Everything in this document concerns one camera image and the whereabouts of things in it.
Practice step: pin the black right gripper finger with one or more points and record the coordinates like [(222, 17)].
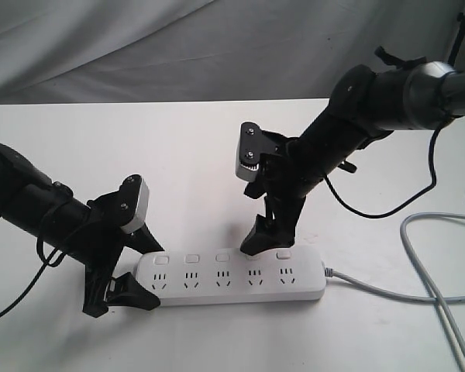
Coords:
[(267, 234)]

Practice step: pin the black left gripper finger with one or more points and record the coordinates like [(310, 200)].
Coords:
[(142, 241), (126, 291)]

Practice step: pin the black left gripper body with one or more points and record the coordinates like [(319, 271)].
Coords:
[(98, 244)]

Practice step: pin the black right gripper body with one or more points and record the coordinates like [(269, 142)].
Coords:
[(279, 181)]

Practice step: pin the white five-outlet power strip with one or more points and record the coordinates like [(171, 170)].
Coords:
[(228, 276)]

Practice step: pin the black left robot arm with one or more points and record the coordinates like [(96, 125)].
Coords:
[(45, 209)]

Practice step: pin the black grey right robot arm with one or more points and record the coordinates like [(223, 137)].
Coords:
[(364, 107)]

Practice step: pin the grey backdrop cloth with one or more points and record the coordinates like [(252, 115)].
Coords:
[(176, 51)]

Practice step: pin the black tripod stand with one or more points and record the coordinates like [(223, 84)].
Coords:
[(458, 39)]

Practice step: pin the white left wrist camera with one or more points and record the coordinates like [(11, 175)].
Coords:
[(135, 196)]

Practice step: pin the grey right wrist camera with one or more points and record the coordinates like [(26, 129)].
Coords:
[(248, 151)]

